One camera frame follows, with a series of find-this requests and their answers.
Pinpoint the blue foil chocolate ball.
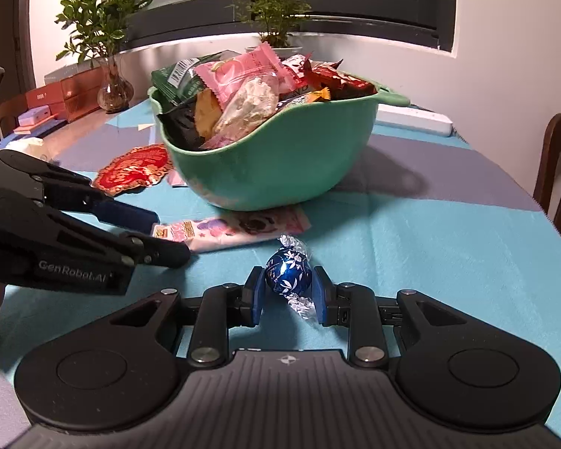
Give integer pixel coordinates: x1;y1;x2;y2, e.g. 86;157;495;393
264;234;316;321

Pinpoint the red paper-cut coaster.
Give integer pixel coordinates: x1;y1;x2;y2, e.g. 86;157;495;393
92;144;173;197

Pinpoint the white power strip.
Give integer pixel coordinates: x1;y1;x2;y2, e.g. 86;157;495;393
377;103;454;137

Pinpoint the red storage box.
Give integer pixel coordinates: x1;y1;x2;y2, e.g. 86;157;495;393
25;67;103;122

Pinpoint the dark wooden chair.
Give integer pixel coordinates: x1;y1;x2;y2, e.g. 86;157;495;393
533;114;561;235

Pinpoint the pink wrapped pastry packet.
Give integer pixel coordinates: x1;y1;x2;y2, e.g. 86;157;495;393
196;43;298;150

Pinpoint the pink flat snack packet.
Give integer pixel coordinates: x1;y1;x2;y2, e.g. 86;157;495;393
152;206;311;253

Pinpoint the green plastic bowl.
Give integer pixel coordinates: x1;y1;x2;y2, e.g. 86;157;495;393
148;83;410;211

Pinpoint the pink purple notepad stack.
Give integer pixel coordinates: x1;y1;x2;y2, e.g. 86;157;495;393
18;106;53;127

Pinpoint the green snack bag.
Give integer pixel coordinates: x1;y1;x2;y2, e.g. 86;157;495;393
151;50;238;106

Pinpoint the leafy plant in glass vase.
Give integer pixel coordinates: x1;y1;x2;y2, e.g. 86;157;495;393
55;0;153;114

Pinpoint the small tree in white pot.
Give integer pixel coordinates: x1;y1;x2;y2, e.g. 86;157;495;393
232;0;311;60

